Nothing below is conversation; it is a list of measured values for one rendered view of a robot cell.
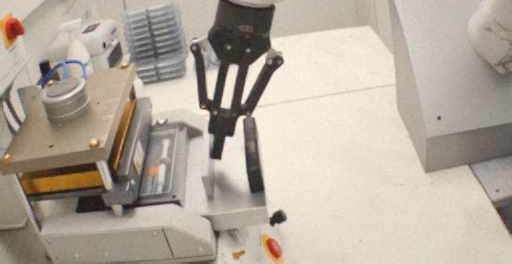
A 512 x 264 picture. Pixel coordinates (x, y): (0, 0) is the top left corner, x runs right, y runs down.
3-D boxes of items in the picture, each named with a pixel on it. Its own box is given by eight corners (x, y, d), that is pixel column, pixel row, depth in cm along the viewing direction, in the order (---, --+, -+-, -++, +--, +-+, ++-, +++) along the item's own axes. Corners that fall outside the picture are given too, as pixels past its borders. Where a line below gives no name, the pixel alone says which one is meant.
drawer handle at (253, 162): (250, 193, 74) (245, 169, 72) (246, 138, 87) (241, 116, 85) (265, 191, 74) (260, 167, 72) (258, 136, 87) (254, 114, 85)
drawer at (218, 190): (79, 246, 73) (60, 207, 70) (100, 169, 93) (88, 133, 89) (270, 227, 73) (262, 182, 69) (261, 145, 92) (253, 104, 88)
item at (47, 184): (28, 202, 70) (5, 149, 66) (60, 131, 90) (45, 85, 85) (125, 192, 70) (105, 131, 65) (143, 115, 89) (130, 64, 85)
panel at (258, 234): (290, 319, 77) (218, 257, 70) (276, 212, 104) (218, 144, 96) (301, 315, 77) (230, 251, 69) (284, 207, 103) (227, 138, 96)
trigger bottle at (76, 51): (74, 99, 161) (56, 29, 149) (77, 89, 168) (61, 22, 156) (98, 92, 161) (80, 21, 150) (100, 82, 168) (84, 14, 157)
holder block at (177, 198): (81, 223, 72) (75, 209, 71) (101, 153, 90) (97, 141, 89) (184, 213, 72) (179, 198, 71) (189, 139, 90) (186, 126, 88)
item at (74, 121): (-10, 217, 67) (-43, 146, 61) (39, 122, 95) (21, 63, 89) (124, 205, 67) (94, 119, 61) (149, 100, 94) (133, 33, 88)
